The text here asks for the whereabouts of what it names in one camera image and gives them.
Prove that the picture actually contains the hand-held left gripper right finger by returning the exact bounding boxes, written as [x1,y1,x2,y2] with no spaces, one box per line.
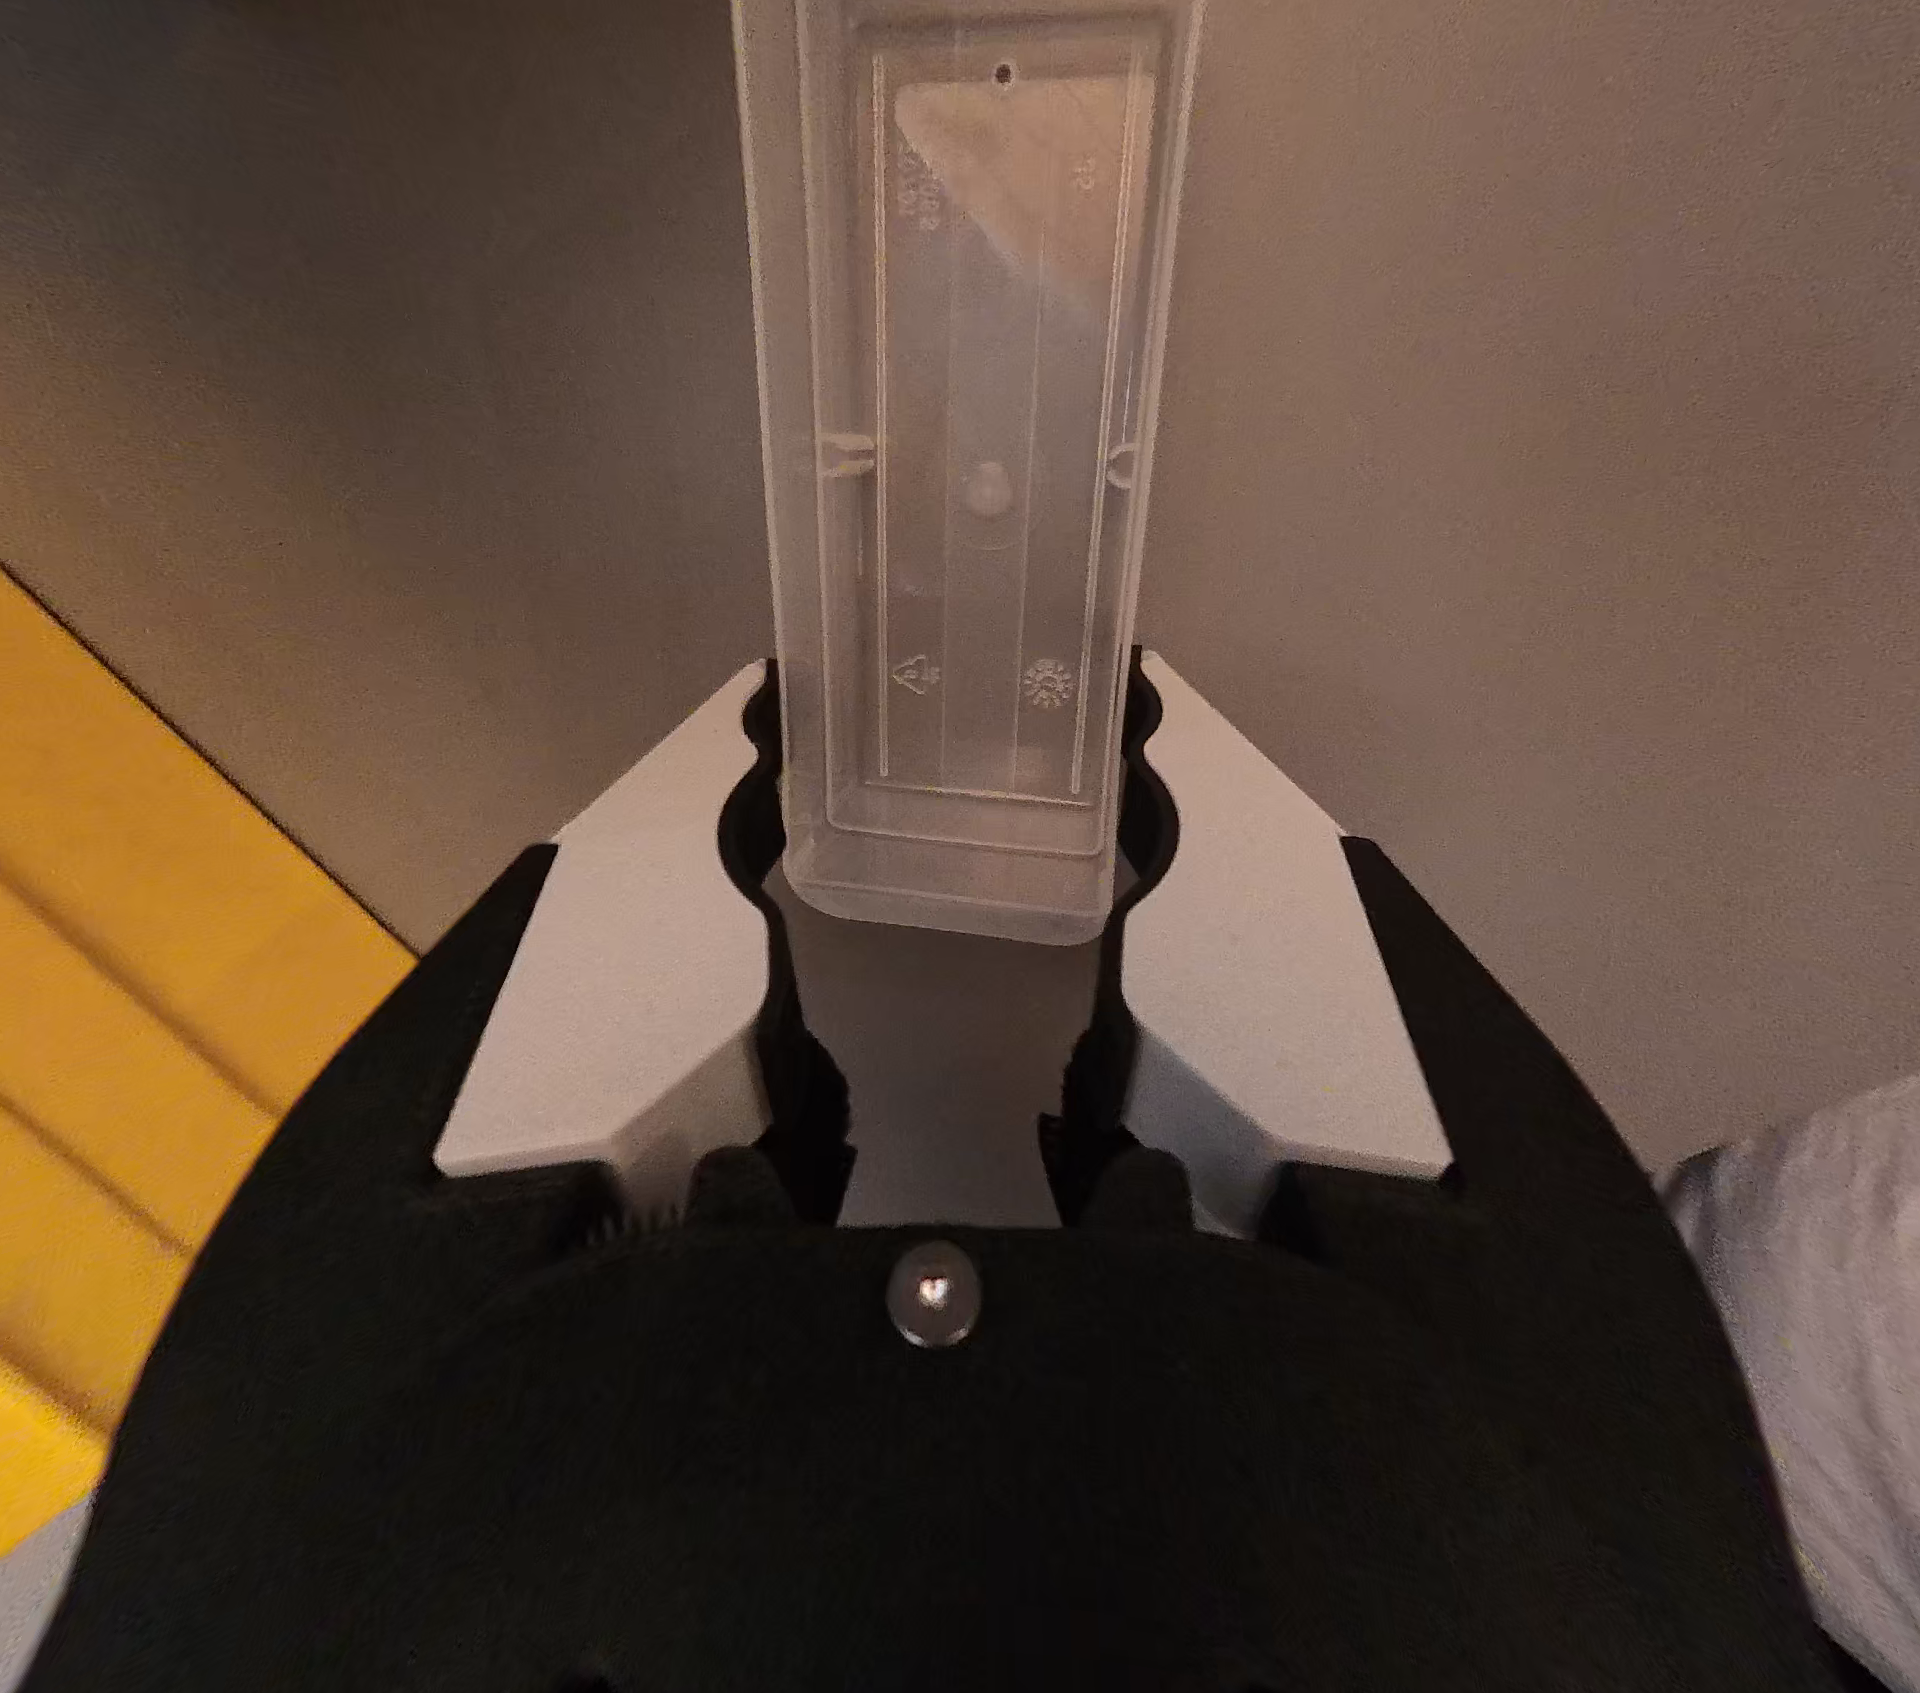
[1038,650,1458,1233]

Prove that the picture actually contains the yellow plastic bin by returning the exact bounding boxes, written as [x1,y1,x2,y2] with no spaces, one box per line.
[0,569,422,1523]

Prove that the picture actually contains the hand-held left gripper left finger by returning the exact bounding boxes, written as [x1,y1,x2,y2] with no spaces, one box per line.
[432,658,860,1226]

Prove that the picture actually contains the person's white shirt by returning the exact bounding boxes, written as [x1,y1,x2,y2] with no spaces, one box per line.
[1656,1078,1920,1693]

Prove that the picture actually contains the clear plastic drawer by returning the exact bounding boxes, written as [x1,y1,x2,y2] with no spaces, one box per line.
[720,0,1233,949]

